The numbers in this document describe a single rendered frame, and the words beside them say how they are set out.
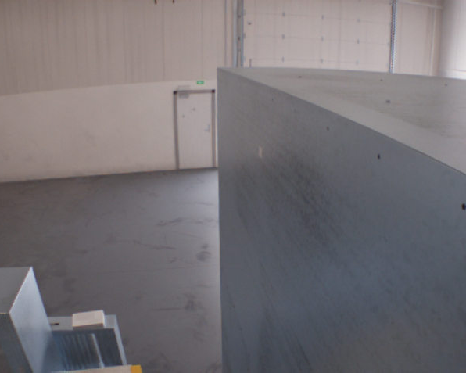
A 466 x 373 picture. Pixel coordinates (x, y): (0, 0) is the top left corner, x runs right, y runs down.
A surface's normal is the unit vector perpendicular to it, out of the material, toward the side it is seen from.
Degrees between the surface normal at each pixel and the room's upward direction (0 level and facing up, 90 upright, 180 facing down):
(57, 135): 90
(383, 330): 90
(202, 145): 90
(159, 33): 90
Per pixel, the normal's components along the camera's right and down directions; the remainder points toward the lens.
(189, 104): 0.18, 0.36
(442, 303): -0.98, 0.07
